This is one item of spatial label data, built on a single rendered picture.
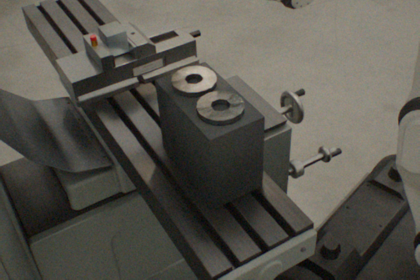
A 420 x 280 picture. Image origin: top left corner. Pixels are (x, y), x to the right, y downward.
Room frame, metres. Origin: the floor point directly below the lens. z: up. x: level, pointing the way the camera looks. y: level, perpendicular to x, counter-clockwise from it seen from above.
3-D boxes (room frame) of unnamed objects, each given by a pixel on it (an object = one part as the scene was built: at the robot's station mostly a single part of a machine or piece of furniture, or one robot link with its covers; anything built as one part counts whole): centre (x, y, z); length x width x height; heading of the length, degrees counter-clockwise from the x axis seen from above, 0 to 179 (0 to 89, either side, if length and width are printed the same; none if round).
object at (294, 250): (1.14, 0.20, 0.90); 1.24 x 0.23 x 0.08; 29
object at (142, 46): (1.22, 0.18, 1.03); 0.12 x 0.06 x 0.04; 29
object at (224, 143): (0.84, 0.00, 1.04); 0.22 x 0.12 x 0.20; 29
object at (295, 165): (1.27, -0.33, 0.52); 0.22 x 0.06 x 0.06; 119
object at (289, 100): (1.38, -0.24, 0.64); 0.16 x 0.12 x 0.12; 119
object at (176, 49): (1.21, 0.20, 0.99); 0.35 x 0.15 x 0.11; 119
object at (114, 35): (1.20, 0.23, 1.05); 0.06 x 0.05 x 0.06; 29
